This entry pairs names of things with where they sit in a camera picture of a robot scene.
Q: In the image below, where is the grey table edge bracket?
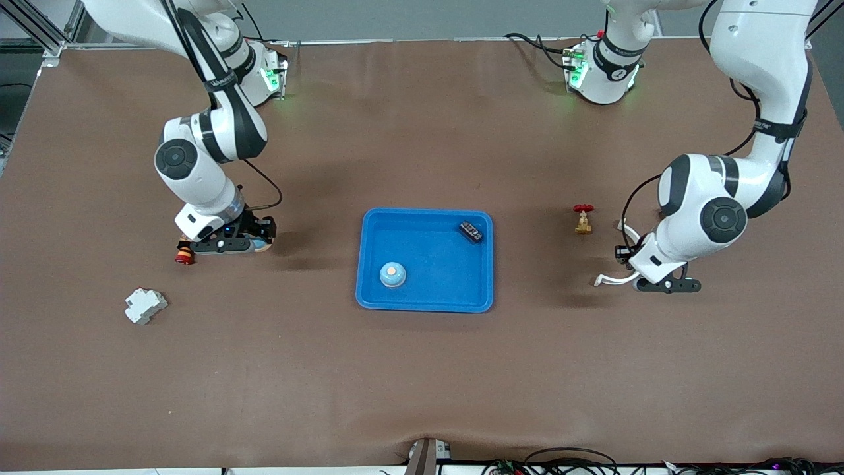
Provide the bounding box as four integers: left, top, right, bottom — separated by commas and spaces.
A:
404, 438, 453, 475

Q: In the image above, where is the blue plastic tray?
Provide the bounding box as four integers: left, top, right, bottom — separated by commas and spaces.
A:
355, 208, 495, 313

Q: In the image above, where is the aluminium frame profile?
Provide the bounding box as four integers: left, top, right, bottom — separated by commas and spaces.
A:
0, 0, 86, 59

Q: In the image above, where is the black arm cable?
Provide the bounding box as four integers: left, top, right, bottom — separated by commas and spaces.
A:
620, 0, 815, 248
162, 0, 284, 212

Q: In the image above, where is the brown table cover mat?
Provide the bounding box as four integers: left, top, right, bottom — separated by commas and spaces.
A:
0, 36, 844, 470

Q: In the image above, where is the black base connector cable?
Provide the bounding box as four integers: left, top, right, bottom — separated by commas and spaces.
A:
504, 32, 574, 70

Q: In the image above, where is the white curved plastic clip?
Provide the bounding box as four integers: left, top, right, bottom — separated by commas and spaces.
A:
593, 220, 644, 287

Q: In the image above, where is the white circuit breaker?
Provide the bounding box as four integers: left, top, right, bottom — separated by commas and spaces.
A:
124, 288, 169, 325

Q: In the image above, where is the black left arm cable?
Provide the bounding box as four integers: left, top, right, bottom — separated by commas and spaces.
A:
620, 0, 815, 248

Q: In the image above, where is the black looped cable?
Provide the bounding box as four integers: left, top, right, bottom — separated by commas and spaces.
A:
524, 447, 619, 475

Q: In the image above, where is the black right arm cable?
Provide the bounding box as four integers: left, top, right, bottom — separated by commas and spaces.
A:
162, 0, 284, 212

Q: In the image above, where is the black cable bunch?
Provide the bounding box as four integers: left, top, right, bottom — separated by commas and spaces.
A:
659, 455, 844, 475

